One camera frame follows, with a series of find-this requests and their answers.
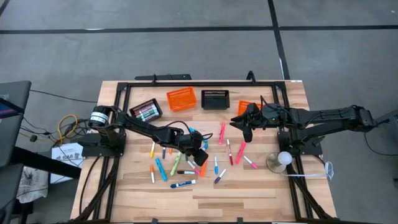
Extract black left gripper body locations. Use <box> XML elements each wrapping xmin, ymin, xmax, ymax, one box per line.
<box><xmin>183</xmin><ymin>130</ymin><xmax>210</xmax><ymax>167</ymax></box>

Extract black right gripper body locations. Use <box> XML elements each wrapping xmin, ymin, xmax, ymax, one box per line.
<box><xmin>243</xmin><ymin>102</ymin><xmax>282</xmax><ymax>143</ymax></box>

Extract blue Expo whiteboard marker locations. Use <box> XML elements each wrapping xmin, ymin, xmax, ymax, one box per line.
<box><xmin>170</xmin><ymin>179</ymin><xmax>197</xmax><ymax>189</ymax></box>

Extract light green Expo whiteboard marker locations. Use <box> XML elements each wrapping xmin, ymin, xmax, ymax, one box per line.
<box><xmin>138</xmin><ymin>108</ymin><xmax>157</xmax><ymax>118</ymax></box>

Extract orange plastic lattice basket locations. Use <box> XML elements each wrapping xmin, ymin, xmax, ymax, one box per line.
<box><xmin>166</xmin><ymin>86</ymin><xmax>198</xmax><ymax>113</ymax></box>
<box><xmin>238</xmin><ymin>100</ymin><xmax>264</xmax><ymax>116</ymax></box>

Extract pink cap thin white marker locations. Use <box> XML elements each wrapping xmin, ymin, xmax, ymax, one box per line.
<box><xmin>243</xmin><ymin>155</ymin><xmax>259</xmax><ymax>170</ymax></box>
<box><xmin>187</xmin><ymin>160</ymin><xmax>202</xmax><ymax>175</ymax></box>

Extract red cap thin white marker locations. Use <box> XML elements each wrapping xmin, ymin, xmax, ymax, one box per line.
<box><xmin>226</xmin><ymin>139</ymin><xmax>234</xmax><ymax>166</ymax></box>

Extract black plastic lattice basket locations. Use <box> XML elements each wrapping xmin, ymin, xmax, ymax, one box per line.
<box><xmin>129</xmin><ymin>98</ymin><xmax>164</xmax><ymax>123</ymax></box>
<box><xmin>201</xmin><ymin>89</ymin><xmax>231</xmax><ymax>110</ymax></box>

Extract purple cap thin white marker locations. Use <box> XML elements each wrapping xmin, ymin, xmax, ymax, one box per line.
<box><xmin>213</xmin><ymin>168</ymin><xmax>227</xmax><ymax>185</ymax></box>

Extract white globe lamp brass base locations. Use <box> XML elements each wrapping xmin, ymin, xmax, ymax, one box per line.
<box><xmin>266</xmin><ymin>151</ymin><xmax>294</xmax><ymax>174</ymax></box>

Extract black flat bar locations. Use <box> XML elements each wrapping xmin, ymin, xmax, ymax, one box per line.
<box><xmin>134</xmin><ymin>73</ymin><xmax>192</xmax><ymax>81</ymax></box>

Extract grey stand leg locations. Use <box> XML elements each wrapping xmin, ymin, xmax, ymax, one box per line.
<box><xmin>374</xmin><ymin>108</ymin><xmax>398</xmax><ymax>128</ymax></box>

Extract black diagonal stand leg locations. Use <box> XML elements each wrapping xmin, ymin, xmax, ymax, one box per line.
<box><xmin>12</xmin><ymin>146</ymin><xmax>82</xmax><ymax>180</ymax></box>

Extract white printed bag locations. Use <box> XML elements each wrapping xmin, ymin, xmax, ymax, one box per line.
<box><xmin>16</xmin><ymin>166</ymin><xmax>49</xmax><ymax>203</ymax></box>

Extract dark grey side desk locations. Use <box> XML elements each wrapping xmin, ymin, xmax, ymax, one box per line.
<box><xmin>0</xmin><ymin>80</ymin><xmax>32</xmax><ymax>169</ymax></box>

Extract laptop with blue screen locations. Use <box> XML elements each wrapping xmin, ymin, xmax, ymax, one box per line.
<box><xmin>0</xmin><ymin>98</ymin><xmax>25</xmax><ymax>119</ymax></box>

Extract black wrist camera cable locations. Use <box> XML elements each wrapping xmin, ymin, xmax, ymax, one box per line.
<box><xmin>154</xmin><ymin>119</ymin><xmax>214</xmax><ymax>141</ymax></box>

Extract white lamp cord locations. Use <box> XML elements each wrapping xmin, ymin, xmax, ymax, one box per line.
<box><xmin>285</xmin><ymin>161</ymin><xmax>335</xmax><ymax>181</ymax></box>

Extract black cable bundle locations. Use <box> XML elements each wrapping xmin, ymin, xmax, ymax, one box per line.
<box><xmin>287</xmin><ymin>164</ymin><xmax>332</xmax><ymax>221</ymax></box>
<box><xmin>76</xmin><ymin>154</ymin><xmax>121</xmax><ymax>222</ymax></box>

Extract yellow cable loop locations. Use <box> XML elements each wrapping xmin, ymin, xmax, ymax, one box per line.
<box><xmin>57</xmin><ymin>114</ymin><xmax>78</xmax><ymax>144</ymax></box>

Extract thin black floor cable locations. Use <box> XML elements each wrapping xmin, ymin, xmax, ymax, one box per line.
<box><xmin>30</xmin><ymin>89</ymin><xmax>99</xmax><ymax>103</ymax></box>

